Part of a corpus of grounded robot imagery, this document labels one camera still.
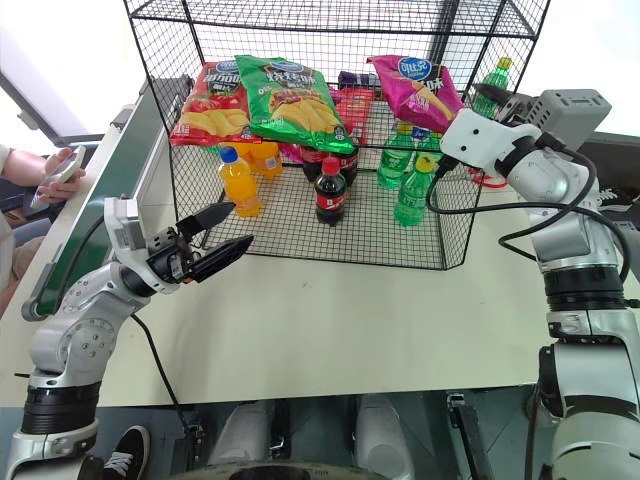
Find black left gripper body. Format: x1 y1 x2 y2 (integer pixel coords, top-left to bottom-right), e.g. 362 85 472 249
145 226 202 296

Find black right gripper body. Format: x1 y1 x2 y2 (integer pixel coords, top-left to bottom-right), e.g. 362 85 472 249
494 93 540 129

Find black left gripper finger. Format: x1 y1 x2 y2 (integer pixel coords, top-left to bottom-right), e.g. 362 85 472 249
191 235 256 284
175 200 237 239

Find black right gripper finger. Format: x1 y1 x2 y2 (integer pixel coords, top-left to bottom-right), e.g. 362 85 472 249
471 83 517 104

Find silver smartphone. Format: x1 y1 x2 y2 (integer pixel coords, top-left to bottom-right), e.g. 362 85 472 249
28 145 88 209

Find green conveyor belt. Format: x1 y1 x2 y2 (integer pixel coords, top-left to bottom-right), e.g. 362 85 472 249
21 74 196 322

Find person's hand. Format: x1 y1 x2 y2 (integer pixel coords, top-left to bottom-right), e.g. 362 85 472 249
43 147 77 175
36 168 88 204

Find green soda bottle yellow cap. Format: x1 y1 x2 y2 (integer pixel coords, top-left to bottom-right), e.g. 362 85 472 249
392 153 440 228
471 56 515 120
413 127 446 162
375 122 417 191

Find orange soda bottle blue cap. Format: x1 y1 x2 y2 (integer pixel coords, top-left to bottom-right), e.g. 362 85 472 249
217 145 263 219

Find grey box device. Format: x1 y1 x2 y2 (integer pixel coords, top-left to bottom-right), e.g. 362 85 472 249
528 88 613 152

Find magenta potato chips bag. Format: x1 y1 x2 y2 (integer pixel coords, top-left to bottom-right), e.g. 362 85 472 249
366 54 467 135

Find pink snack pack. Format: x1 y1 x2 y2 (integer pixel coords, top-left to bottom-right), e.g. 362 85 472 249
278 141 306 166

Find red potato chips bag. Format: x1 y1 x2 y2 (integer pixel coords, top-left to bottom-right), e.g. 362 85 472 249
168 61 251 148

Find cola bottle red cap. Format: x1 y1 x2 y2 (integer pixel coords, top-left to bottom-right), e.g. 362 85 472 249
314 155 348 228

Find purple snack pack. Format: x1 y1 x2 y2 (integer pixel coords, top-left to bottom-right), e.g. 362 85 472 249
337 70 382 90

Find red snack box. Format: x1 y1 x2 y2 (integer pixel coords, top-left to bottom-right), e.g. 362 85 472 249
333 86 377 145

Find green potato chips bag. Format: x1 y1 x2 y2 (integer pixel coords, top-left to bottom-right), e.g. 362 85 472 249
234 54 357 156

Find person's beige trousers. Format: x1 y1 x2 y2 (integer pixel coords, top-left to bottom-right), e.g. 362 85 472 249
0 209 47 317

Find white rounded robot leg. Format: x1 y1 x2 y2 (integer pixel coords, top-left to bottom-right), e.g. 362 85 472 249
207 399 272 467
353 393 417 480

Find black sneaker white laces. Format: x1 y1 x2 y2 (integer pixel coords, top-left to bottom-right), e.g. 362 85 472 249
101 424 152 480

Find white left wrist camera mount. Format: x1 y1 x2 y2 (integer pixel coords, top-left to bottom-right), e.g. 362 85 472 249
103 195 177 296

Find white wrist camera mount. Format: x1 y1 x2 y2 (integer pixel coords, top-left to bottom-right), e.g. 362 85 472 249
103 195 177 296
439 108 542 179

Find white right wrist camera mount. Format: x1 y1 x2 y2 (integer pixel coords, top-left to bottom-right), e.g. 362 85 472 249
439 108 542 179

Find red cord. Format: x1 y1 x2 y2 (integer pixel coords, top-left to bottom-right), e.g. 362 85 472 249
468 166 510 191

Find black wire mesh rack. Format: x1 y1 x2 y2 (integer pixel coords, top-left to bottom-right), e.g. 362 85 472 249
122 0 552 272

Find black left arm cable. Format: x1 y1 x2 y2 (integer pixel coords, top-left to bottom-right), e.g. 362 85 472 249
129 311 207 447

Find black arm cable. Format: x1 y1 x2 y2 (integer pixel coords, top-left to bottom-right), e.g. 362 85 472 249
425 130 632 284
129 311 207 447

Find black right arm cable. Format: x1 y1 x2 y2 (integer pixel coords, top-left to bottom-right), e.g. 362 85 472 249
425 130 632 284

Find black table leg bracket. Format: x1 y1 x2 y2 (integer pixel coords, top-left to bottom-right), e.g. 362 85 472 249
445 391 497 480

